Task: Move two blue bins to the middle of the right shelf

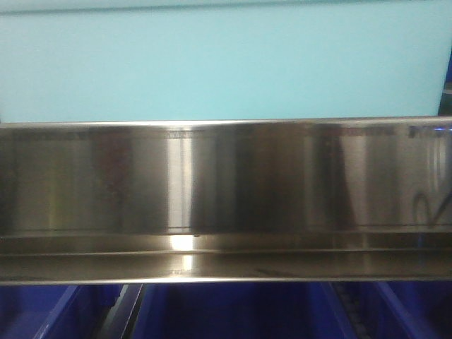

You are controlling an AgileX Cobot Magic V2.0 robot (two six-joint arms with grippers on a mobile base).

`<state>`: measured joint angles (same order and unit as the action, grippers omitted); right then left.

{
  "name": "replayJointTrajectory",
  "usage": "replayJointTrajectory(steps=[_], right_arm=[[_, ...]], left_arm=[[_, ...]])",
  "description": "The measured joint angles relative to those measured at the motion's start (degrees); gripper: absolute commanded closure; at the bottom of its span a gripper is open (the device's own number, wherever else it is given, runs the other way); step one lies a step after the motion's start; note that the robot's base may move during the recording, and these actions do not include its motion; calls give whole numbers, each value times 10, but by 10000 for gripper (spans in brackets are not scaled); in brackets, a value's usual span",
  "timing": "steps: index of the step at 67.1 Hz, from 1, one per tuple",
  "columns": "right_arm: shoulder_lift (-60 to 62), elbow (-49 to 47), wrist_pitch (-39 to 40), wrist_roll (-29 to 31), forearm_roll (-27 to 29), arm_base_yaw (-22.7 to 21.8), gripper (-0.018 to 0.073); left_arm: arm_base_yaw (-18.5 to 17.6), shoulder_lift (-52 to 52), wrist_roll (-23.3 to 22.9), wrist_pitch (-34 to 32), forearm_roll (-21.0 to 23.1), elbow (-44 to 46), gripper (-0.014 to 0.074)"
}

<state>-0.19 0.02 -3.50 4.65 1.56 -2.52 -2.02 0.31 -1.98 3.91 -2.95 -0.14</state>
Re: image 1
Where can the stainless steel shelf front rail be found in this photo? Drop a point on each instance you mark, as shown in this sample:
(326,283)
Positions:
(184,201)

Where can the blue bin lower middle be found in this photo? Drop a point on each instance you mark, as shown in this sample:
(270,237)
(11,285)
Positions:
(242,310)

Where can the blue bin lower right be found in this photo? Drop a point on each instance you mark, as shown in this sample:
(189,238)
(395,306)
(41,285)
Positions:
(405,309)

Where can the blue bin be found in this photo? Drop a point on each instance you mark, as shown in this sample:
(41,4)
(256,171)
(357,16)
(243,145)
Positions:
(405,309)
(242,310)
(55,311)

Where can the blue bin lower left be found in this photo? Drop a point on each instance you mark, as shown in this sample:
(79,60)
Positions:
(55,311)

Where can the light teal plastic bin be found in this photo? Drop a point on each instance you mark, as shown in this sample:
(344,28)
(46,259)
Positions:
(178,60)

